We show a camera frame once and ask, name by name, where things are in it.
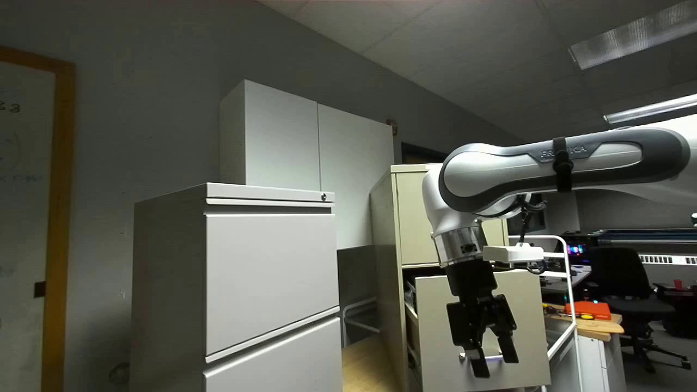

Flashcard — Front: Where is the cluttered equipment desk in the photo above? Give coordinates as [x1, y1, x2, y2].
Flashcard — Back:
[561, 223, 697, 293]

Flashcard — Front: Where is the orange tool box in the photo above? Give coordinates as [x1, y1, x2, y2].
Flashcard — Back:
[561, 299, 615, 324]

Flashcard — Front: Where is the white metal tube frame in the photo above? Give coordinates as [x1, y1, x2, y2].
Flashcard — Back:
[508, 230, 583, 392]

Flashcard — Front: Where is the black office chair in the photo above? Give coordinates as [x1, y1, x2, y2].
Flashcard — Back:
[582, 243, 692, 377]

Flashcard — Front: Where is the tall white storage cabinet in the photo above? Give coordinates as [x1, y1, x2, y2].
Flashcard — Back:
[218, 79, 399, 253]

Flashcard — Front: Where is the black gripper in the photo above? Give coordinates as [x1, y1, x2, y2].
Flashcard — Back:
[443, 256, 522, 380]

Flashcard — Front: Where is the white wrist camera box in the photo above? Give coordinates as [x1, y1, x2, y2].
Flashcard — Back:
[481, 241, 546, 268]

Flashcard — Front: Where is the beige bottom cabinet drawer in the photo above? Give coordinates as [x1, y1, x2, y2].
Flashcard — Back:
[402, 269, 554, 392]

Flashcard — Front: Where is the wood-framed whiteboard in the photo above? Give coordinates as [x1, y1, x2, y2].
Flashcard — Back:
[0, 46, 78, 392]

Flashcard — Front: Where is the beige metal file cabinet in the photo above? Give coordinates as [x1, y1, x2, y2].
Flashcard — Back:
[369, 160, 554, 392]

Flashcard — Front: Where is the wide ceiling light panel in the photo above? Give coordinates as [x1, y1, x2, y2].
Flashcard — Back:
[567, 0, 697, 71]

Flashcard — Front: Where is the grey lateral file cabinet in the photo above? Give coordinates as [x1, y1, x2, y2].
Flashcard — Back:
[129, 181, 347, 392]

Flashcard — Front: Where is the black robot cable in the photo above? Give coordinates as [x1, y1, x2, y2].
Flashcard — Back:
[508, 189, 549, 246]

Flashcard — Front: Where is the narrow ceiling light strip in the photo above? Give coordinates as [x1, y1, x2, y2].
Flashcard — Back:
[602, 92, 697, 129]

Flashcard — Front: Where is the beige labelled cabinet drawer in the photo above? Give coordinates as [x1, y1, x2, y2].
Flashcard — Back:
[392, 170, 511, 268]

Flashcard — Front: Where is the wooden work table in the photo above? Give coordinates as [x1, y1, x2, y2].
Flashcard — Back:
[543, 299, 628, 344]

